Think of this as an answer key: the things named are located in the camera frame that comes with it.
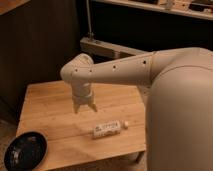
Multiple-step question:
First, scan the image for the long wooden beam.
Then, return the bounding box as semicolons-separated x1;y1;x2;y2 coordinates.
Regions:
80;37;144;59

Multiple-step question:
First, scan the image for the wooden shelf with items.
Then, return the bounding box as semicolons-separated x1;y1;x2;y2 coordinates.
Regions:
94;0;213;21

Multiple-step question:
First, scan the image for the light wooden table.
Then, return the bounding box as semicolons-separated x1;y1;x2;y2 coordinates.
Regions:
17;81;146;171

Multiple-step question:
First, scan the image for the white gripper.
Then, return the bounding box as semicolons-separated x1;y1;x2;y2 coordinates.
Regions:
72;94;98;114

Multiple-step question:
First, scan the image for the metal pole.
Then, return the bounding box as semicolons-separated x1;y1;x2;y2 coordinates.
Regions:
86;0;94;41

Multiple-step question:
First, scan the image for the black ceramic bowl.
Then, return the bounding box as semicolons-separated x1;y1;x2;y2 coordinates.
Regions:
4;131;47;171

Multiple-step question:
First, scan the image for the white plastic bottle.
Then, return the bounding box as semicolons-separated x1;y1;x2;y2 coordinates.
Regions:
93;120;129;139

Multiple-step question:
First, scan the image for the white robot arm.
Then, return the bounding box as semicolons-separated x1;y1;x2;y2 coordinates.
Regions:
60;47;213;171

